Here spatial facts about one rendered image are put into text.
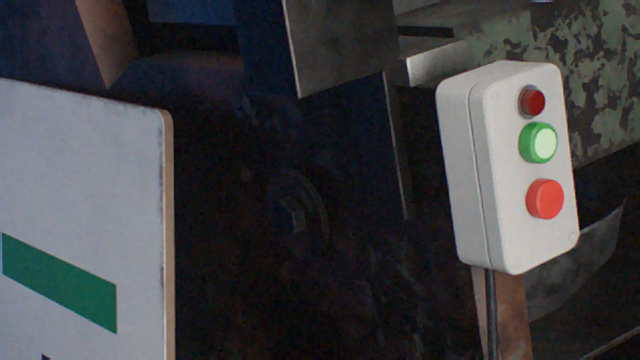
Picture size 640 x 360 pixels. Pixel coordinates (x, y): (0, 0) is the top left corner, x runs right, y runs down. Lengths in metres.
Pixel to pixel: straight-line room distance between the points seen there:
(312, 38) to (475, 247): 0.18
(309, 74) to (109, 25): 0.47
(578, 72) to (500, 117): 0.23
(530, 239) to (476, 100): 0.11
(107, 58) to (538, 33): 0.46
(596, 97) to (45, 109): 0.58
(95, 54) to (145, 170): 0.16
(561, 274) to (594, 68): 0.22
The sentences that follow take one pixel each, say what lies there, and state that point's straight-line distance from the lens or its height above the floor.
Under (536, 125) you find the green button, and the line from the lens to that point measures 0.90.
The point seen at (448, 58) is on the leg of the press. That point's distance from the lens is 0.96.
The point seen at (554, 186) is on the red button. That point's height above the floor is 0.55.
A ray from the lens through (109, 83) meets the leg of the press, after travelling 1.32.
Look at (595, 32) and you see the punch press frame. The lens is 1.12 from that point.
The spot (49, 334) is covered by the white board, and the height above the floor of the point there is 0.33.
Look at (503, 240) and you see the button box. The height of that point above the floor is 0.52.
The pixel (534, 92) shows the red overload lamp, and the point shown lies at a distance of 0.90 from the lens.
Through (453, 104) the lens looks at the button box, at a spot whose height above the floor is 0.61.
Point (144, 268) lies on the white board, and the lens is 1.23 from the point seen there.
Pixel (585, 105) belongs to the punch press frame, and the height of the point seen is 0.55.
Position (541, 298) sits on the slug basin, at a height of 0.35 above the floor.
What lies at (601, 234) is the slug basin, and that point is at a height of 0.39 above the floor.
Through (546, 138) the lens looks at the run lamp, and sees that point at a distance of 0.90.
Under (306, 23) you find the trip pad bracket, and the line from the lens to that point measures 0.89.
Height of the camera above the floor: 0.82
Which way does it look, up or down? 16 degrees down
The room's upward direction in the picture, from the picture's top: 10 degrees counter-clockwise
